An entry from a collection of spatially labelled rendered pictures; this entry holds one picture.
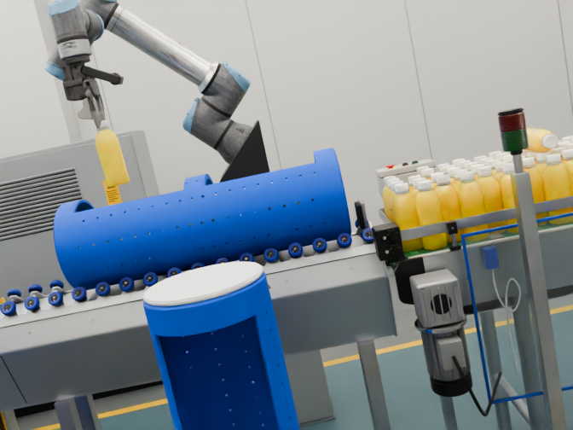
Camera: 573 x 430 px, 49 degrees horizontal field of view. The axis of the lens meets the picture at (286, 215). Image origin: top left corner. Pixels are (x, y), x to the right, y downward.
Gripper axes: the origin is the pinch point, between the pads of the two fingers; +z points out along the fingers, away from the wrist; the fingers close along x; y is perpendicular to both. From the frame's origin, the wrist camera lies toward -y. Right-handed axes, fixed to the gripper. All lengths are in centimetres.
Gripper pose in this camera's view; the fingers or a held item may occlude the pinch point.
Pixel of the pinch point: (101, 124)
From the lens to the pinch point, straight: 197.0
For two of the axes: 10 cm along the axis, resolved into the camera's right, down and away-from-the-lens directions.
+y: -9.8, 2.2, 0.4
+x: -0.1, 1.5, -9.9
